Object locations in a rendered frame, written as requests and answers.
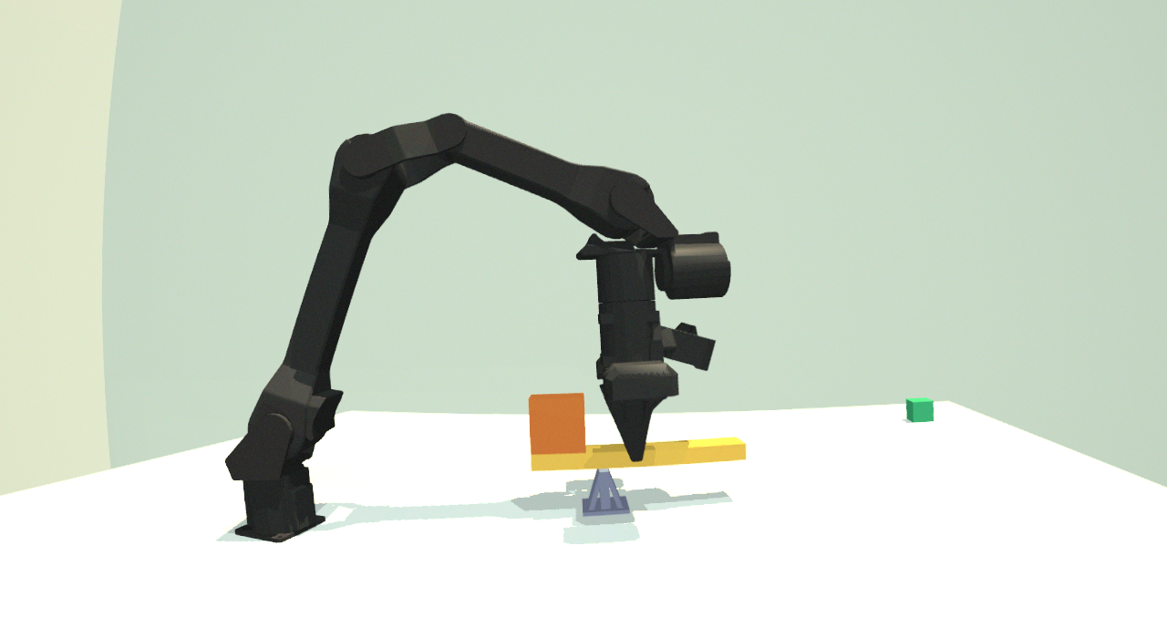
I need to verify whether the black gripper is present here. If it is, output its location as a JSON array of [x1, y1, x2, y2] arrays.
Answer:
[[596, 301, 679, 462]]

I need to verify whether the green cube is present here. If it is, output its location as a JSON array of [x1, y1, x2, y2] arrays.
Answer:
[[906, 397, 934, 423]]

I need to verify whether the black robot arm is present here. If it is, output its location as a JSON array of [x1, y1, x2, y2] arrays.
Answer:
[[225, 113, 731, 543]]

